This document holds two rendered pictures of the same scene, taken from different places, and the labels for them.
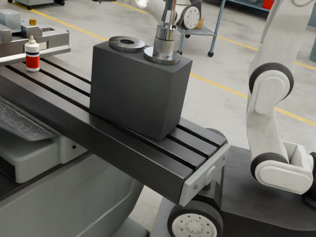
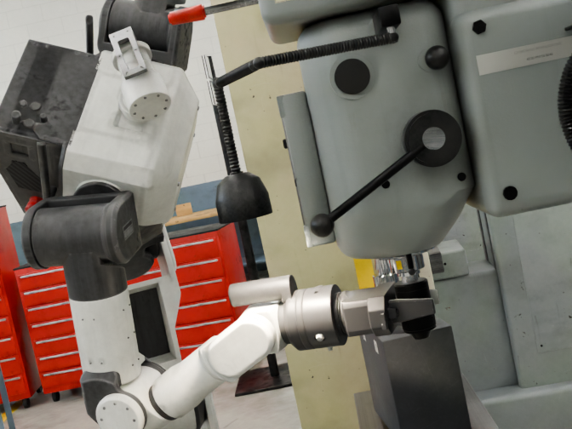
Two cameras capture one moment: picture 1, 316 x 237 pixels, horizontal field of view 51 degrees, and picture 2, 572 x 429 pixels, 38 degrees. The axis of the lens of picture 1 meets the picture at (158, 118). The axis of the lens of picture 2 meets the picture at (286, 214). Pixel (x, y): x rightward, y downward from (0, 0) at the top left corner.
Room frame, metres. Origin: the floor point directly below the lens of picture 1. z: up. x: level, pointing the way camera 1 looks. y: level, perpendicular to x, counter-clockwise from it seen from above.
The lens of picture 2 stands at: (1.60, 1.27, 1.49)
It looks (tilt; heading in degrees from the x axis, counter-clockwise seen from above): 5 degrees down; 242
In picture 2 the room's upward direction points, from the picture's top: 12 degrees counter-clockwise
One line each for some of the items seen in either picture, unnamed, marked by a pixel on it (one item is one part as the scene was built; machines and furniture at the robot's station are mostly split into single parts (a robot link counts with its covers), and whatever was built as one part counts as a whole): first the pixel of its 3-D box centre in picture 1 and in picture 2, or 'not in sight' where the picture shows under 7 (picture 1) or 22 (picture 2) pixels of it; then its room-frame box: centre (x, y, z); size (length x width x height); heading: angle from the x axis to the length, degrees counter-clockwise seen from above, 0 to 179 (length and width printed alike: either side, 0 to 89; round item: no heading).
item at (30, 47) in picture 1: (32, 52); not in sight; (0.97, 0.42, 1.01); 0.04 x 0.04 x 0.11
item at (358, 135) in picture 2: not in sight; (384, 134); (0.93, 0.33, 1.47); 0.21 x 0.19 x 0.32; 60
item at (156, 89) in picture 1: (139, 84); (409, 368); (0.79, 0.06, 1.05); 0.22 x 0.12 x 0.20; 68
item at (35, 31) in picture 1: (24, 26); not in sight; (1.11, 0.51, 1.04); 0.12 x 0.06 x 0.04; 57
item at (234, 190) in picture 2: not in sight; (241, 195); (1.14, 0.27, 1.43); 0.07 x 0.07 x 0.06
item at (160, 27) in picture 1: (166, 27); (385, 275); (0.77, 0.02, 1.21); 0.05 x 0.05 x 0.01
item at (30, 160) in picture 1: (57, 117); not in sight; (0.94, 0.33, 0.81); 0.50 x 0.35 x 0.12; 150
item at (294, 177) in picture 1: (280, 163); not in sight; (1.10, -0.51, 0.68); 0.21 x 0.20 x 0.13; 82
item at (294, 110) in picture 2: not in sight; (306, 168); (1.03, 0.27, 1.45); 0.04 x 0.04 x 0.21; 60
